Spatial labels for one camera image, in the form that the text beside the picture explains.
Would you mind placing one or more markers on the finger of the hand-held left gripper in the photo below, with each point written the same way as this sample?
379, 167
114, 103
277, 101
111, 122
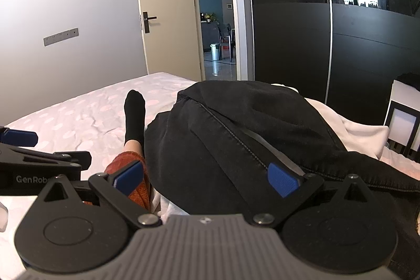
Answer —
39, 158
19, 137

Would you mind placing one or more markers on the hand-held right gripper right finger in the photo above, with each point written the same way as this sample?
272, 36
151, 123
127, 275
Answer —
282, 181

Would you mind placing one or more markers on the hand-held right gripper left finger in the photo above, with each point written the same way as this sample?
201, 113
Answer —
129, 178

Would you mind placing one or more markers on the person's bare leg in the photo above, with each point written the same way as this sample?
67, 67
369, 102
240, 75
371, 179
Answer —
133, 147

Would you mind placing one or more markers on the bed with pink dotted sheet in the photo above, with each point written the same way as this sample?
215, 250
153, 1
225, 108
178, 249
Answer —
82, 116

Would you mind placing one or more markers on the person's black sock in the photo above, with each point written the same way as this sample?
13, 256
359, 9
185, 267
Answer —
134, 116

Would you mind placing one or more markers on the white garment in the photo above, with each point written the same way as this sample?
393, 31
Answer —
347, 125

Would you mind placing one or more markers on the black wardrobe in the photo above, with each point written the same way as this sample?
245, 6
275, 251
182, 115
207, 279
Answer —
288, 37

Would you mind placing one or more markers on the silver trash can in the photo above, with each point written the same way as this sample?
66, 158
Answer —
214, 52

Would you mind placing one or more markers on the black chair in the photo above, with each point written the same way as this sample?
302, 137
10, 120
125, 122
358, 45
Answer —
227, 40

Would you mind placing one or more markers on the potted flowers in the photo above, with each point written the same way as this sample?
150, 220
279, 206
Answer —
210, 17

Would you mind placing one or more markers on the grey wall outlet strip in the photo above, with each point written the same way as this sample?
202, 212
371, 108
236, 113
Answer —
61, 36

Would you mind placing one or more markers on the white door frame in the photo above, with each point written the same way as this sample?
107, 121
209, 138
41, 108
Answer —
242, 21

